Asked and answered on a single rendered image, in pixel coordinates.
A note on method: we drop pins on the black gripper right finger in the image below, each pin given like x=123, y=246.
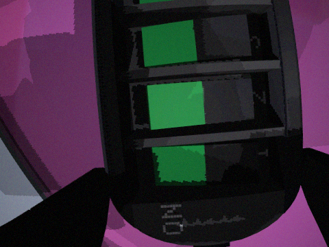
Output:
x=315, y=185

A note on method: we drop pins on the white flat rectangular plate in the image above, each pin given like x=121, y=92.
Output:
x=18, y=190

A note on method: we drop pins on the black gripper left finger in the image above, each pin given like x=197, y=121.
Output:
x=75, y=216

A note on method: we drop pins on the dark grey controller unit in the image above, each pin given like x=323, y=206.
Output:
x=200, y=112

